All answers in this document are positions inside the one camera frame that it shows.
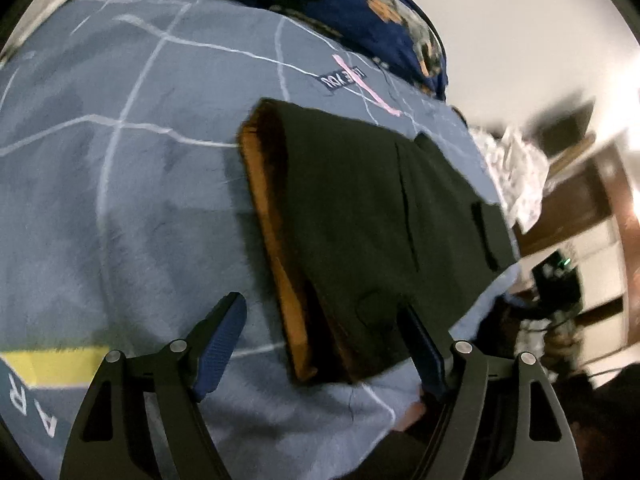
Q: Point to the dark wall panel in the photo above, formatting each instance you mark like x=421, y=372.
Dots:
x=565, y=127

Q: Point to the brown wooden cabinet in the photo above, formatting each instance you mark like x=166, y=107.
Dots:
x=620, y=200

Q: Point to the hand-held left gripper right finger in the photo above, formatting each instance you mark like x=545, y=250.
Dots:
x=425, y=352

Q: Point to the black pants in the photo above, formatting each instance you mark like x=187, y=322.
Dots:
x=360, y=210

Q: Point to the white printed cloth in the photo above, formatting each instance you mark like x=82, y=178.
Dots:
x=525, y=185

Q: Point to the dark cloth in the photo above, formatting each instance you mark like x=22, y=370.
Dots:
x=610, y=410

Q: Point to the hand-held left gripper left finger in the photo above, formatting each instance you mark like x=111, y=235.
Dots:
x=220, y=345

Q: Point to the blue grid-print bed sheet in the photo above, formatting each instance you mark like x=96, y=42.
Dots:
x=150, y=210

